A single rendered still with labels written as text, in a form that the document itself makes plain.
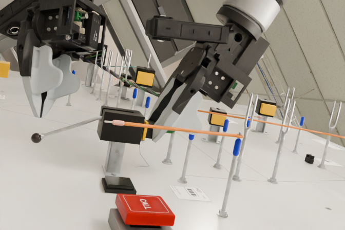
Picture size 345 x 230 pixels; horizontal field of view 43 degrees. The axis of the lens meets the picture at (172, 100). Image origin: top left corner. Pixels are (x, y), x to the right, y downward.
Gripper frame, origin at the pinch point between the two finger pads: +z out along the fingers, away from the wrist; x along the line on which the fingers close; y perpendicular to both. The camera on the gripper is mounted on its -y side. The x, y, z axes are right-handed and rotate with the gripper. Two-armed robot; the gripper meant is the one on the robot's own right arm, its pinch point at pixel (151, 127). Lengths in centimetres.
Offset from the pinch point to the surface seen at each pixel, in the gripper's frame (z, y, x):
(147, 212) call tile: 5.2, -2.7, -21.1
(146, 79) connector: -5, 9, 54
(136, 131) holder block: 1.3, -2.2, -2.3
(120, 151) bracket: 5.0, -2.2, -1.2
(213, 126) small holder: -5.1, 20.9, 27.3
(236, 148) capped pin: -4.6, 6.2, -12.7
